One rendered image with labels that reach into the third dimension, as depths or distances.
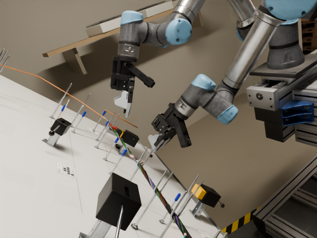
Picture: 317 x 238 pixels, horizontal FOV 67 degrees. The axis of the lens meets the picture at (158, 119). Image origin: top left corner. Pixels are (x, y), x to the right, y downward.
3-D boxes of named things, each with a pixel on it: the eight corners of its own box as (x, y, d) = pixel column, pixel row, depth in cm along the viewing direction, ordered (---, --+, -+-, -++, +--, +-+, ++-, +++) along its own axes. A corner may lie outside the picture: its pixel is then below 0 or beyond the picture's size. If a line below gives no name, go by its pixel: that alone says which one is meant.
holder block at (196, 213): (217, 226, 79) (233, 202, 78) (191, 217, 73) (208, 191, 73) (209, 217, 83) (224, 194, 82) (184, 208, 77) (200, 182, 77)
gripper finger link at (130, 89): (125, 104, 86) (127, 81, 88) (130, 105, 87) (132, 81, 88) (127, 101, 82) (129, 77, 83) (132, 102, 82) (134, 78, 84)
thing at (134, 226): (136, 225, 51) (171, 169, 50) (139, 231, 49) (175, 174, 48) (129, 223, 50) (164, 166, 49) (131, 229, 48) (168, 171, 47)
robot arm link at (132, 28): (149, 14, 82) (126, 7, 77) (145, 46, 84) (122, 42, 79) (139, 17, 88) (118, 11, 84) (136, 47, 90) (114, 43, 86)
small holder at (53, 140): (31, 146, 56) (46, 120, 56) (45, 138, 65) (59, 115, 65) (49, 155, 57) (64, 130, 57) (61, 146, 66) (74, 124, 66)
